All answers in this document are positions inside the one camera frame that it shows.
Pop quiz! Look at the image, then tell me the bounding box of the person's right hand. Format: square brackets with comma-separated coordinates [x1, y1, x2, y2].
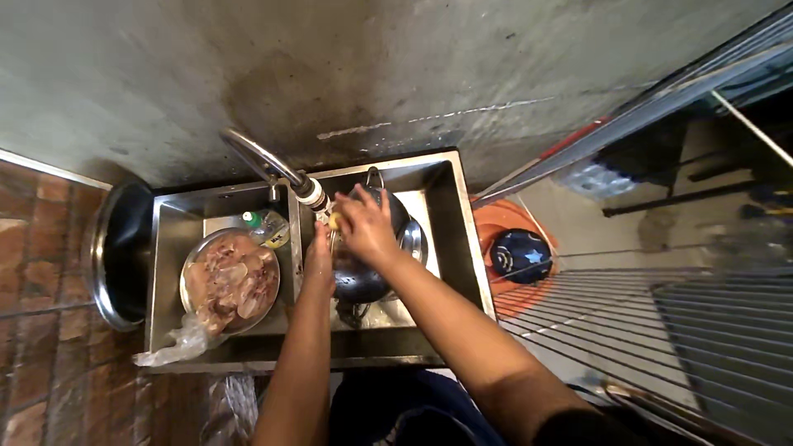
[333, 183, 404, 275]

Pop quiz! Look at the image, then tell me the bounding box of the person's left hand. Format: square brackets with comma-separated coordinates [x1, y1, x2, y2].
[302, 220, 336, 298]

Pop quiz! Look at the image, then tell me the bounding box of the dark metal pot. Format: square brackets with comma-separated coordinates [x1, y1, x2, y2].
[331, 166, 411, 328]

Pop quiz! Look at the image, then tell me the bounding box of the person's right forearm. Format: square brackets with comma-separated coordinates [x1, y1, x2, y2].
[379, 251, 707, 446]

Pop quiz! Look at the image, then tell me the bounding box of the person's left forearm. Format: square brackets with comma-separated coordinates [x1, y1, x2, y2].
[251, 279, 336, 446]

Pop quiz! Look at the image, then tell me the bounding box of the bottle with green cap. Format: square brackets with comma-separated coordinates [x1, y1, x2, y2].
[242, 209, 291, 250]

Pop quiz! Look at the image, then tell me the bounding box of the round metal bowl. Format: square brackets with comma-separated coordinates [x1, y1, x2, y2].
[180, 227, 281, 337]

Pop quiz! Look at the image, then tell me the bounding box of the shiny round steel lid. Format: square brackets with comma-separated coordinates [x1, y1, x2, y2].
[395, 216, 429, 267]

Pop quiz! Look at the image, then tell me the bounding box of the curved chrome faucet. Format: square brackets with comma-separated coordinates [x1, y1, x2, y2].
[219, 127, 333, 225]

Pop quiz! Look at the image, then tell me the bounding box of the pile of raw meat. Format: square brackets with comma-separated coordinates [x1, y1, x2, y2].
[185, 233, 280, 335]

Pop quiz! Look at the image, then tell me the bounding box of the steel double sink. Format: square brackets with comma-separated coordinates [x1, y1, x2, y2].
[144, 147, 498, 375]

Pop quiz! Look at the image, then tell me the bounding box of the orange plastic basin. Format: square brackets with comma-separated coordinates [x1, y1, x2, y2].
[471, 195, 560, 319]

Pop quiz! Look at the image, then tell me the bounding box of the dark blue star-print item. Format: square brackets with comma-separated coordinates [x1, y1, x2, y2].
[489, 228, 553, 285]

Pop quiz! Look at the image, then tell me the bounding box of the clear plastic bag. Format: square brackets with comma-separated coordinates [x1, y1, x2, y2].
[133, 311, 229, 368]

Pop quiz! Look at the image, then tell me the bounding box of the person's body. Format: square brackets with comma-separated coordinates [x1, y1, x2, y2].
[327, 368, 509, 446]

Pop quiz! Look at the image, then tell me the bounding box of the crumpled clear plastic wrap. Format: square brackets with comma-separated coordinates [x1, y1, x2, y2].
[199, 372, 260, 444]

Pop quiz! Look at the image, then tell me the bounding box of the large steel-rimmed black basin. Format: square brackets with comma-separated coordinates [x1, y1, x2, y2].
[85, 178, 156, 332]

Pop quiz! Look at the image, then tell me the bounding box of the pack of clear bottles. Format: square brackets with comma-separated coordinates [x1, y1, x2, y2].
[553, 157, 637, 204]

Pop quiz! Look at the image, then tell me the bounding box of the dark grey flat board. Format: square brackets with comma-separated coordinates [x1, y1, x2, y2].
[652, 270, 793, 444]

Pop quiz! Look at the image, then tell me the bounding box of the metal wire rack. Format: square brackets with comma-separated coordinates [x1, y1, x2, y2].
[474, 3, 793, 446]

